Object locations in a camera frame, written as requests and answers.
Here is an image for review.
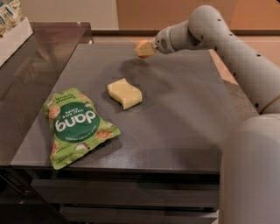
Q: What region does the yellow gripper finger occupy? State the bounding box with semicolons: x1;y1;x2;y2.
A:
133;40;158;58

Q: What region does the orange fruit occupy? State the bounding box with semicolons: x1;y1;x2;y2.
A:
136;39;152;60

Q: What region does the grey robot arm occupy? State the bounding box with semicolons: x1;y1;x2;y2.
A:
135;5;280;224

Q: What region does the yellow wavy sponge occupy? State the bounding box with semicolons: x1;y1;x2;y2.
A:
108;78;143;110

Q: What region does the green dang chips bag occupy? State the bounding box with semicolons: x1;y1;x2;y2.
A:
43;88;121;170

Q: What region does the dark drawer cabinet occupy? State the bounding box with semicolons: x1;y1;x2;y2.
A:
12;44;240;224

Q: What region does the dark side counter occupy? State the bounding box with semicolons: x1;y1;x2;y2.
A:
0;22;92;167

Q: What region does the white box with snacks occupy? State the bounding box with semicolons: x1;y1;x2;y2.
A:
0;0;33;67

